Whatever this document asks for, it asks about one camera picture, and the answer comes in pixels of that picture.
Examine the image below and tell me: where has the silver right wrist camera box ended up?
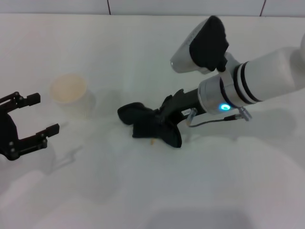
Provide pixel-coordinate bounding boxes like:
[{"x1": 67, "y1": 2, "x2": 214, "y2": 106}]
[{"x1": 170, "y1": 15, "x2": 241, "y2": 75}]

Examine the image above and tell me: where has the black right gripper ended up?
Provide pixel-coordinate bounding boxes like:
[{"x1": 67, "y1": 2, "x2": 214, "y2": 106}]
[{"x1": 155, "y1": 87, "x2": 208, "y2": 126}]

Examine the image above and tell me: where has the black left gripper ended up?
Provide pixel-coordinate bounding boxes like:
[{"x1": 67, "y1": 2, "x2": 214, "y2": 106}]
[{"x1": 0, "y1": 91, "x2": 61, "y2": 161}]

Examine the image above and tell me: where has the right gripper connector with cable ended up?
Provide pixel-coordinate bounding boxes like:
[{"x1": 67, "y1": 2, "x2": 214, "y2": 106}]
[{"x1": 185, "y1": 106, "x2": 254, "y2": 127}]

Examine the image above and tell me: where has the white paper cup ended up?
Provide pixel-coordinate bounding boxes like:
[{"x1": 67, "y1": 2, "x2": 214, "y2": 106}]
[{"x1": 49, "y1": 73, "x2": 97, "y2": 120}]

